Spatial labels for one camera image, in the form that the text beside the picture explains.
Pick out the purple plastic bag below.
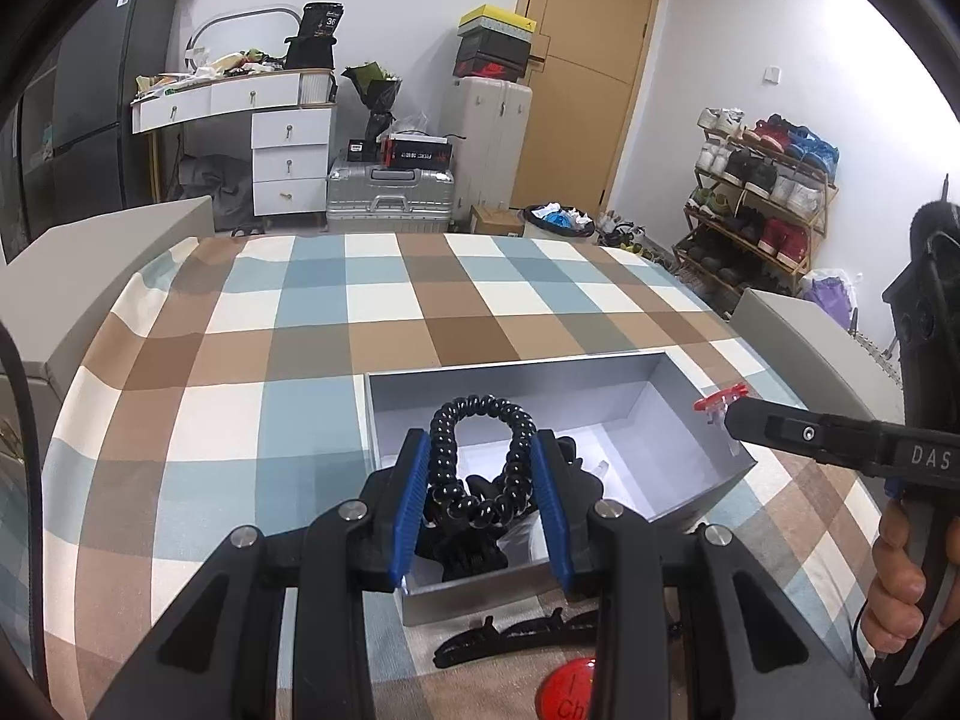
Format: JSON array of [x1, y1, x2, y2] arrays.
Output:
[[802, 270, 857, 331]]

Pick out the long black hair clip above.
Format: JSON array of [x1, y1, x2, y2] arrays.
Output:
[[433, 606, 601, 668]]

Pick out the pile of floor slippers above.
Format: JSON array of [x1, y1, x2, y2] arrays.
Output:
[[600, 214, 672, 263]]

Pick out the pile of table clutter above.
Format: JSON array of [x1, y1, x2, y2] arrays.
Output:
[[135, 49, 290, 102]]

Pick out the oval mirror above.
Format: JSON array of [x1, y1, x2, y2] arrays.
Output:
[[184, 7, 301, 65]]

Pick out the black red shoe box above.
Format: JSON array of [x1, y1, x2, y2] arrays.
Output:
[[454, 52, 526, 83]]

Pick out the plaid tablecloth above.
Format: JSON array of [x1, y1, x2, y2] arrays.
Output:
[[41, 231, 893, 720]]

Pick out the silver suitcase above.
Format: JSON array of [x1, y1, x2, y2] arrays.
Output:
[[326, 163, 456, 235]]

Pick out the grey storage cabinet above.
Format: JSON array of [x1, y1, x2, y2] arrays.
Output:
[[0, 195, 215, 406], [731, 287, 905, 421]]

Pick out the grey cardboard box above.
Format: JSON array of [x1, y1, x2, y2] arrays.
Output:
[[364, 349, 757, 627]]

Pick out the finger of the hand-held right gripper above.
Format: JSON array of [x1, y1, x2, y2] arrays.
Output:
[[724, 397, 905, 481]]

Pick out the thick black cable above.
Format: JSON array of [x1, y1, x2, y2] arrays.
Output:
[[0, 326, 46, 691]]

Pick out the dark grey fridge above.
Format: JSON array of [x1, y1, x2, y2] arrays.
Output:
[[45, 0, 177, 226]]

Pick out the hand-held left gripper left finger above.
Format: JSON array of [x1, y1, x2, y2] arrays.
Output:
[[90, 427, 434, 720]]

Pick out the white suitcase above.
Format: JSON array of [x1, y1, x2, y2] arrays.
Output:
[[442, 77, 533, 222]]

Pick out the yellow shoe box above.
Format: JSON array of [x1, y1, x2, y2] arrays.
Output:
[[457, 5, 537, 37]]

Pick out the basket of clothes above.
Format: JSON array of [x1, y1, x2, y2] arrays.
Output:
[[523, 202, 597, 241]]

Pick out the person's right hand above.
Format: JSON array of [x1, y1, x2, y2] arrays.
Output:
[[859, 499, 932, 655]]

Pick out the red round badge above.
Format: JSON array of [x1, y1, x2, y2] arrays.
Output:
[[536, 656, 601, 720]]

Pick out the glass door cabinet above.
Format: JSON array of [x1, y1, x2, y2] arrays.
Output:
[[0, 52, 61, 256]]

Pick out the black bag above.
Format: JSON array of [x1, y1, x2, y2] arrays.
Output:
[[283, 2, 346, 70]]

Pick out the thin black cable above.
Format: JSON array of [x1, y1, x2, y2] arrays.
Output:
[[855, 600, 886, 706]]

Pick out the white dressing table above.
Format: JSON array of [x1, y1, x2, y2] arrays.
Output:
[[131, 67, 338, 230]]

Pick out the brown cardboard box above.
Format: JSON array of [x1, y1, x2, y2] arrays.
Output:
[[470, 204, 524, 237]]

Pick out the wooden shoe rack with shoes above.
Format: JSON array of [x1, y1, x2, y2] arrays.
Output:
[[686, 106, 839, 293]]

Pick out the wooden door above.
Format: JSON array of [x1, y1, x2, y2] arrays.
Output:
[[510, 0, 667, 215]]

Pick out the grey black shoe box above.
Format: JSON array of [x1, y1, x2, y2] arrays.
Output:
[[457, 30, 532, 59]]

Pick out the dark wrapped flower bouquet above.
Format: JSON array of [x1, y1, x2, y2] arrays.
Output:
[[341, 60, 404, 143]]

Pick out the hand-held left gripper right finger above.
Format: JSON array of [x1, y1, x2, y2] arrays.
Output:
[[529, 429, 875, 720]]

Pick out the grey cloth pile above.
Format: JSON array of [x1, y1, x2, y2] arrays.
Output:
[[180, 154, 256, 233]]

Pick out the black claw hair clip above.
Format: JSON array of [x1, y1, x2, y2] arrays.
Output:
[[420, 431, 601, 580]]

